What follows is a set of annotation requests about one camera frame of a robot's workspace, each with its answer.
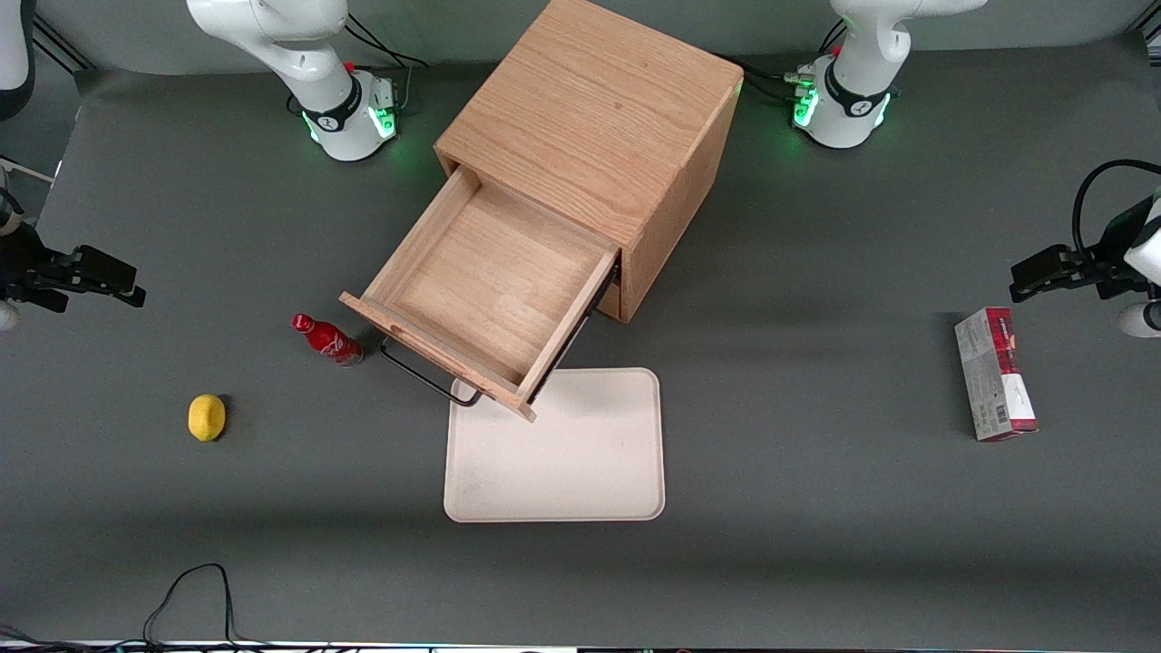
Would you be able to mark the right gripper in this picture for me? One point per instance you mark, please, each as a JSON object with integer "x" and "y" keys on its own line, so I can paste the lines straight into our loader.
{"x": 29, "y": 268}

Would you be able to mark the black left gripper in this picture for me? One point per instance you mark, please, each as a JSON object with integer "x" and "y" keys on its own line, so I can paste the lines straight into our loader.
{"x": 1108, "y": 263}

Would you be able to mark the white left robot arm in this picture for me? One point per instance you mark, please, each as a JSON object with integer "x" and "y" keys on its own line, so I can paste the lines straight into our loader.
{"x": 853, "y": 100}

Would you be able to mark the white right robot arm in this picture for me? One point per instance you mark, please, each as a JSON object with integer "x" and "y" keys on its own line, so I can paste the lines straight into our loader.
{"x": 336, "y": 100}

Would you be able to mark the wooden drawer cabinet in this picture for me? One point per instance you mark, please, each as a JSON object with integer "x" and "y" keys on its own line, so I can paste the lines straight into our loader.
{"x": 599, "y": 109}

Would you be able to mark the red plaid cardboard box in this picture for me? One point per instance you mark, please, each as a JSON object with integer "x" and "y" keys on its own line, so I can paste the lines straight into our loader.
{"x": 984, "y": 381}

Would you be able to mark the yellow lemon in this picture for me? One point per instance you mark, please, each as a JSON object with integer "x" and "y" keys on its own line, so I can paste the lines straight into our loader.
{"x": 207, "y": 418}

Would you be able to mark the red soda bottle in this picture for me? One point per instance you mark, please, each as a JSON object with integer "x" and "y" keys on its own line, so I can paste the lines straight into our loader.
{"x": 328, "y": 341}

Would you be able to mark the cream rectangular tray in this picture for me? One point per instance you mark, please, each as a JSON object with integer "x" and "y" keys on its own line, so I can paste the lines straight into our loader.
{"x": 562, "y": 453}

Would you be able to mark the dark metal frame rail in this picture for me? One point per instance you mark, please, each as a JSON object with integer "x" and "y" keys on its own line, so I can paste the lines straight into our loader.
{"x": 1154, "y": 41}
{"x": 63, "y": 50}

